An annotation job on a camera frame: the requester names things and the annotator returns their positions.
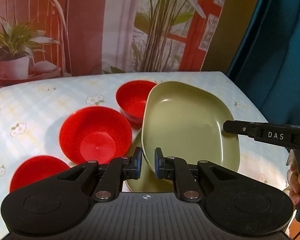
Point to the red plastic bowl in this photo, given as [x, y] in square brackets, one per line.
[131, 98]
[95, 133]
[35, 169]

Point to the small green square plate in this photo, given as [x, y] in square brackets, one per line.
[148, 182]

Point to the person right hand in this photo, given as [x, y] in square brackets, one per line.
[294, 183]

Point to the large green square plate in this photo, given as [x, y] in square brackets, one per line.
[187, 122]

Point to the printed room backdrop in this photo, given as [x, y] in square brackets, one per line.
[89, 37]

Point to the teal curtain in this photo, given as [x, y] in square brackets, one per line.
[266, 67]

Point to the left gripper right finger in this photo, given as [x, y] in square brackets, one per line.
[177, 170]

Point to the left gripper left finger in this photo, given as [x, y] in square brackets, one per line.
[113, 174]

